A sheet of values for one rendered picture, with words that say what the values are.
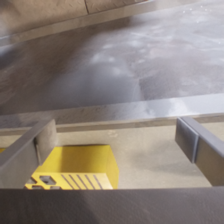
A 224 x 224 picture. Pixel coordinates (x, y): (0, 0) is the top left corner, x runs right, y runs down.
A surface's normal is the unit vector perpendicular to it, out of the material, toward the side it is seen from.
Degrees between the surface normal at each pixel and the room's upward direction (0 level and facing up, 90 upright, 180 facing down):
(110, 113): 90
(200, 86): 90
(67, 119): 90
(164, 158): 0
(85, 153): 90
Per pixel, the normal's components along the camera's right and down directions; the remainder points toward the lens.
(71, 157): -0.22, -0.75
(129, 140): -0.12, 0.66
